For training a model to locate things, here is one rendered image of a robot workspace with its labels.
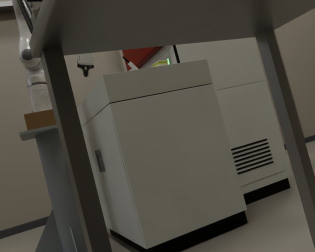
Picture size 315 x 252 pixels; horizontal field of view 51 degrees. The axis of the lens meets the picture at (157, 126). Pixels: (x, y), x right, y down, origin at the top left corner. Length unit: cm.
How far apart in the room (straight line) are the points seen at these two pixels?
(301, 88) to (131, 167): 435
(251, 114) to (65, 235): 148
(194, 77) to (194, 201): 68
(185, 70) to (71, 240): 119
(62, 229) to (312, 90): 462
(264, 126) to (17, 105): 276
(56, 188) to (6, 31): 266
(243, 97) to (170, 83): 81
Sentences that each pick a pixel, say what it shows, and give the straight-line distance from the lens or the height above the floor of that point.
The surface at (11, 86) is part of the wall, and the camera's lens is 418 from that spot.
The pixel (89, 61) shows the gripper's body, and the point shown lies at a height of 119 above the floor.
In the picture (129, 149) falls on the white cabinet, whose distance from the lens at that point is 167.
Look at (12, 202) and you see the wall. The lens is 407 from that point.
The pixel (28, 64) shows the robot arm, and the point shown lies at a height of 123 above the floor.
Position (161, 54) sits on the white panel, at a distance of 247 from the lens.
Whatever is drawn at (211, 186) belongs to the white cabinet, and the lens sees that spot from 186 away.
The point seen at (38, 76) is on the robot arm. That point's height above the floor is 115.
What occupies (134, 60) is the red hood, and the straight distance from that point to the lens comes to 282.
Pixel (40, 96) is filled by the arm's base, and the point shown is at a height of 102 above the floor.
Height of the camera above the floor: 57
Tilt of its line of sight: 3 degrees up
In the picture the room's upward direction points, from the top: 15 degrees counter-clockwise
